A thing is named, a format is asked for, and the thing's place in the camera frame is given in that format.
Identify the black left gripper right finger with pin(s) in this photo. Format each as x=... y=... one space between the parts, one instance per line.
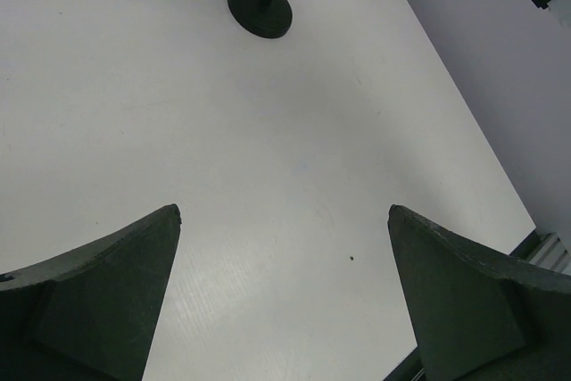
x=476 y=313

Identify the aluminium front rail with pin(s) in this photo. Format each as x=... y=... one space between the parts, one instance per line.
x=551 y=254

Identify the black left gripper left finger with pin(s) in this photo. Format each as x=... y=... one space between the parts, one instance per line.
x=90 y=313

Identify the black round-base phone stand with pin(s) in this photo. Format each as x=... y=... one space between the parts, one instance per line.
x=270 y=19

